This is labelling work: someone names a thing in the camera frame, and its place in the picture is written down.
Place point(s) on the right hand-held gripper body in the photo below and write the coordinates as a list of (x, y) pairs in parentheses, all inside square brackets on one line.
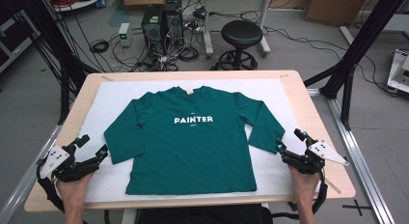
[(323, 151)]

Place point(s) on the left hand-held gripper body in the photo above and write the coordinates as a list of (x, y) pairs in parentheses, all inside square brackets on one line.
[(61, 156)]

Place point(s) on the green long-sleeve shirt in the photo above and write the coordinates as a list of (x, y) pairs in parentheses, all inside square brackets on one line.
[(193, 153)]

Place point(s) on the person's left hand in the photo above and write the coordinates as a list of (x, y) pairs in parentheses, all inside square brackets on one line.
[(74, 190)]

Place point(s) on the person's right hand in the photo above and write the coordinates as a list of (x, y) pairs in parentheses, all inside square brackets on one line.
[(305, 185)]

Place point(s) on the white foam mat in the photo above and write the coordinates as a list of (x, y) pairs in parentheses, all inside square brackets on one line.
[(109, 98)]

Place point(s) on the black tape cross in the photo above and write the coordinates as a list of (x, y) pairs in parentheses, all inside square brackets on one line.
[(357, 207)]

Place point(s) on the white machine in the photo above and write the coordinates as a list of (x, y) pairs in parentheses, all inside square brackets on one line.
[(398, 72)]

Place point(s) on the small white device green light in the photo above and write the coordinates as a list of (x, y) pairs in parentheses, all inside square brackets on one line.
[(124, 32)]

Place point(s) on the black round stool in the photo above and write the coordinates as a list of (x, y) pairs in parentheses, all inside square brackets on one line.
[(241, 34)]

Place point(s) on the large cardboard box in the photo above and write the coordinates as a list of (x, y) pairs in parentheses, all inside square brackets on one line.
[(334, 6)]

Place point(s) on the black computer tower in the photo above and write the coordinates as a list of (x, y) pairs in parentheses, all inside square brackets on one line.
[(173, 24), (152, 27)]

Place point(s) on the round white table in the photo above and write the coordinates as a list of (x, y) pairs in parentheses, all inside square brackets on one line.
[(80, 3)]

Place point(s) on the white desk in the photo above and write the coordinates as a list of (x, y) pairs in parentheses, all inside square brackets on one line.
[(208, 31)]

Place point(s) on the aluminium rail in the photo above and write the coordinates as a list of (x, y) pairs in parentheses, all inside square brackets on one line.
[(353, 146), (25, 182)]

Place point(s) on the black metal frame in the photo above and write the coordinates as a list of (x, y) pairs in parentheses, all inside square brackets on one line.
[(363, 40), (48, 27)]

